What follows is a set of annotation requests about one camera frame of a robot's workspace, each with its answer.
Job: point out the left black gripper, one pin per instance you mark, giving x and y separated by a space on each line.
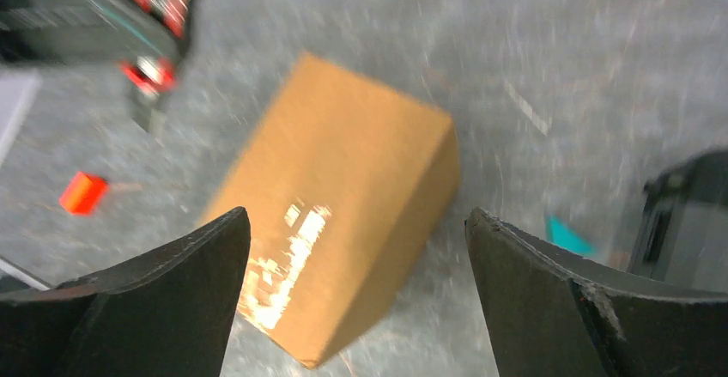
66 32

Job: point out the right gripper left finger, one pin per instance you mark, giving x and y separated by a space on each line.
166 312

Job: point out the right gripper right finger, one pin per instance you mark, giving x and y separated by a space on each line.
550 312

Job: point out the brown cardboard express box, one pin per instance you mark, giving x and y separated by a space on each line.
343 181

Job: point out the teal triangular block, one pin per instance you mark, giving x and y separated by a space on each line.
560 234

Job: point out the small red block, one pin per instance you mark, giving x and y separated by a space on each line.
83 193

